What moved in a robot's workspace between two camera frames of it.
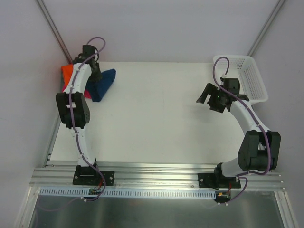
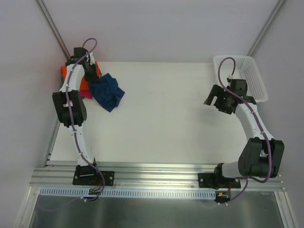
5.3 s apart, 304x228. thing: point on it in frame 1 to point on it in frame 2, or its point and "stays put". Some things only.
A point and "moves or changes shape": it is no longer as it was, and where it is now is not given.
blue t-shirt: x=99 y=87 moves or changes shape
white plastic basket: x=245 y=68 stays put
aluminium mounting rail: x=149 y=174 stays put
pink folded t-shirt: x=87 y=94 stays put
